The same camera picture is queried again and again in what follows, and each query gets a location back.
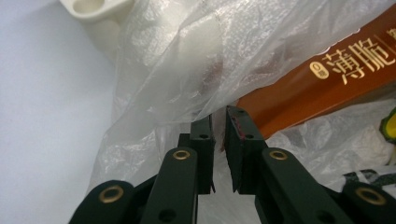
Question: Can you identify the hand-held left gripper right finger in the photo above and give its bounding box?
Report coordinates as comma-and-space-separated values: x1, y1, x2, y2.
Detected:
224, 105, 269, 196

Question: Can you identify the red-brown snack box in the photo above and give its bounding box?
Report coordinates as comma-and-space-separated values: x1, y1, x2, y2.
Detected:
235, 4, 396, 140

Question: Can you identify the clear plastic bag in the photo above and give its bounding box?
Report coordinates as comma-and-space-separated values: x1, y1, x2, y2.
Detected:
86, 0, 396, 224

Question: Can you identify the small yellow object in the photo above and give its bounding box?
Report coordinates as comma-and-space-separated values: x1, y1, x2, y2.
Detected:
379, 106, 396, 145

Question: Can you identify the white sheet table cover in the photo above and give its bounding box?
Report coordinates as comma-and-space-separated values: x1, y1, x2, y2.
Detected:
0, 0, 117, 224

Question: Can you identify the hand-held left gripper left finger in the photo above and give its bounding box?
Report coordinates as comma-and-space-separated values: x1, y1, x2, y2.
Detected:
178, 114, 217, 195

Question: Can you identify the white plastic bin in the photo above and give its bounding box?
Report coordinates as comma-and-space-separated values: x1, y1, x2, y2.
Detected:
58, 0, 135, 61

